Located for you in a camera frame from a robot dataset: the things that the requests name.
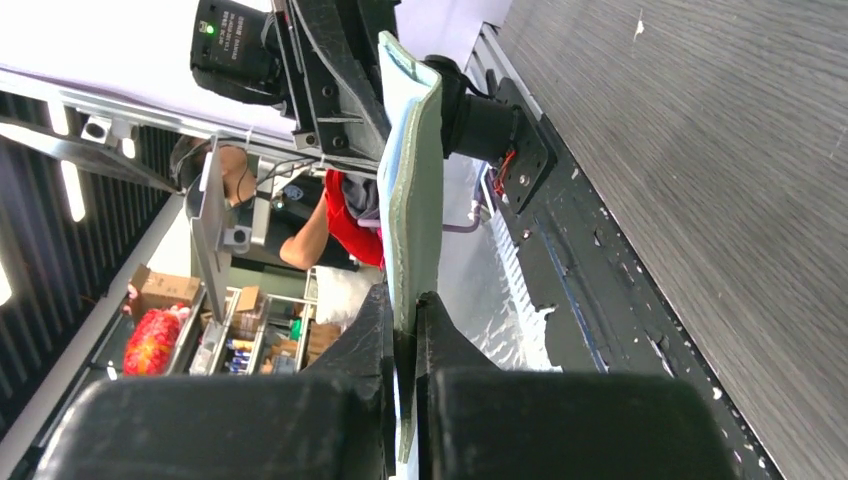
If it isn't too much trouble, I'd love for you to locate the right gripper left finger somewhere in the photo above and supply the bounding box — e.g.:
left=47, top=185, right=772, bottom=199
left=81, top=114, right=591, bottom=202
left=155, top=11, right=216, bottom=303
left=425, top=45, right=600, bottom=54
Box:
left=34, top=284, right=395, bottom=479

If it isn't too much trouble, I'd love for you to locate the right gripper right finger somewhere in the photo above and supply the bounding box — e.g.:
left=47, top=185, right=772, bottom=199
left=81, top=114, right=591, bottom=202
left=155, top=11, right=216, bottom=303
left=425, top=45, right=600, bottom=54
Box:
left=415, top=292, right=735, bottom=479

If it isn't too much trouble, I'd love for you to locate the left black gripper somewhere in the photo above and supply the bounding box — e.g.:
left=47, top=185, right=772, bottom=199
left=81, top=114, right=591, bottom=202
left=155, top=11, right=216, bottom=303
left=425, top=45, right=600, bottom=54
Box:
left=189, top=0, right=397, bottom=174

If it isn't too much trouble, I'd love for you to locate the sage green card holder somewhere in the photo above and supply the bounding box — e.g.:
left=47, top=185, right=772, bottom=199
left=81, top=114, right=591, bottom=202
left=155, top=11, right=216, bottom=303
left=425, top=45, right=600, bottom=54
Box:
left=377, top=32, right=444, bottom=463

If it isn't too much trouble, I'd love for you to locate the person in red shirt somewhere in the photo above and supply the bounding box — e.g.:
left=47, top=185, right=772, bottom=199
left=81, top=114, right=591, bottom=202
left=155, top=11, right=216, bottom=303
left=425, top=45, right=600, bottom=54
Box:
left=170, top=135, right=359, bottom=271

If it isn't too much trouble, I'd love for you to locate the red mesh bag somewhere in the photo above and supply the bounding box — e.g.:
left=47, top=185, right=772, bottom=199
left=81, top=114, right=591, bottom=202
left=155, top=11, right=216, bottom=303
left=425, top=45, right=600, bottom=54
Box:
left=122, top=309, right=181, bottom=376

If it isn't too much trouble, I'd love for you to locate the grey monitor on stand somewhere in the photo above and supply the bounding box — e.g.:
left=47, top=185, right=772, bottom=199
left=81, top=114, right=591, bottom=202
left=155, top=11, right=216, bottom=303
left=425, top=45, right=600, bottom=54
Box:
left=175, top=135, right=231, bottom=324

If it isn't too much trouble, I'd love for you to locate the cardboard box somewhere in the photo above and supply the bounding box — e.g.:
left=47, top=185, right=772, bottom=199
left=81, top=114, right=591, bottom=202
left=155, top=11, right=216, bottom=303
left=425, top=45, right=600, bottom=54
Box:
left=125, top=265, right=201, bottom=322

